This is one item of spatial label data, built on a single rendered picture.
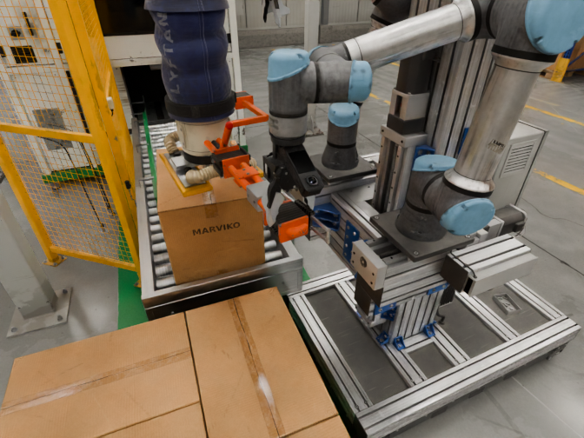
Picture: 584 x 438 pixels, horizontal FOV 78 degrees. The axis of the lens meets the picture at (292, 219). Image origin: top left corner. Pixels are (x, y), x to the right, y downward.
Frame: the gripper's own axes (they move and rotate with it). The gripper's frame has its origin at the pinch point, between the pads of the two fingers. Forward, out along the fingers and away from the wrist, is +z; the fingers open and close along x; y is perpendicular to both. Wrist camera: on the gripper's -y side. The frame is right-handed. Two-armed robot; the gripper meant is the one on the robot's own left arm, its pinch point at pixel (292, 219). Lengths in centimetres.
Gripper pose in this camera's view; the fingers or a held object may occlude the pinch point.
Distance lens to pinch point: 83.2
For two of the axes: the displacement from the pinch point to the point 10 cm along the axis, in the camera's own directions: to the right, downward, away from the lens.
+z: -0.1, 8.2, 5.7
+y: -4.9, -5.0, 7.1
